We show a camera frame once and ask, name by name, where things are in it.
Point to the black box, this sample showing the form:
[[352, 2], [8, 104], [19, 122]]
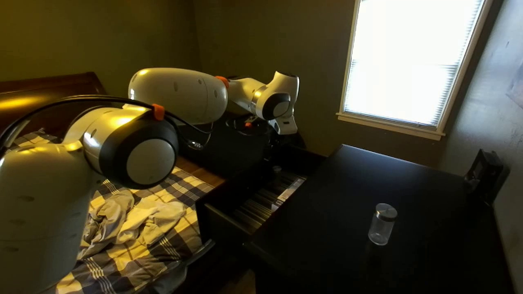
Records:
[[486, 175]]

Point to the window with white blinds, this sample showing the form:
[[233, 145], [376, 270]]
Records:
[[404, 61]]

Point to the small dark bottle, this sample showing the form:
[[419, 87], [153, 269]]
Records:
[[277, 173]]

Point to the crumpled grey cloth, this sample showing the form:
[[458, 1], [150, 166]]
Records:
[[135, 220]]

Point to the black dresser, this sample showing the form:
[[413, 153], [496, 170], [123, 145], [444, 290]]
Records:
[[367, 179]]

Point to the row of flat cases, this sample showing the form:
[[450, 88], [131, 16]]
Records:
[[261, 204]]

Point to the clear jar with silver lid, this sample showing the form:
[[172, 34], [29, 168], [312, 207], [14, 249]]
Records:
[[382, 228]]

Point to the drawer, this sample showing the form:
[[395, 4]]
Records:
[[222, 222]]

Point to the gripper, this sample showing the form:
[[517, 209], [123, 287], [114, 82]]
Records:
[[288, 145]]

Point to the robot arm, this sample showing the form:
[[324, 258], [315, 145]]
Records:
[[175, 94]]

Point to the plaid blanket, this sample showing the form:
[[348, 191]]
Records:
[[179, 228]]

